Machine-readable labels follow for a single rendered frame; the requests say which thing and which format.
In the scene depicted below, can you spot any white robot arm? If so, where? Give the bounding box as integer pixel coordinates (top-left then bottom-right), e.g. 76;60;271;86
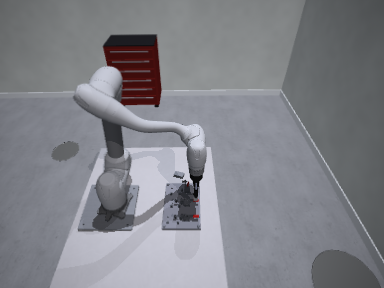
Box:
73;66;207;222

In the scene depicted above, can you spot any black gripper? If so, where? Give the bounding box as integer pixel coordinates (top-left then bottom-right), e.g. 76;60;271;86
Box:
190;174;203;201

